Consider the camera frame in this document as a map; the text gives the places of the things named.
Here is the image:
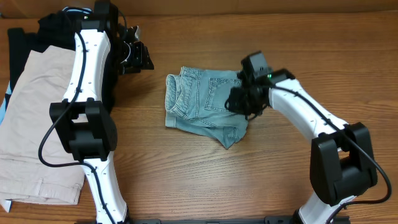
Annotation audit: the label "light blue denim shorts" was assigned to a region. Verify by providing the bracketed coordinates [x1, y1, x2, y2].
[165, 67, 248, 149]

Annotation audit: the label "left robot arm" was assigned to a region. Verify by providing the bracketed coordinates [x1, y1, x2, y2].
[45, 26, 154, 223]

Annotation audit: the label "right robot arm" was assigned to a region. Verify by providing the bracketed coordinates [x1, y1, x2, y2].
[225, 68, 377, 223]

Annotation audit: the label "black garment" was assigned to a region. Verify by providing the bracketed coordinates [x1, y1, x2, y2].
[6, 7, 118, 111]

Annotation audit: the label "beige folded shorts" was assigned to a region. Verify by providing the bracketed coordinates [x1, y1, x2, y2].
[1, 46, 85, 205]

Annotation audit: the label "light blue garment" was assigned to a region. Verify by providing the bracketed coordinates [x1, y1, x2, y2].
[0, 6, 94, 213]

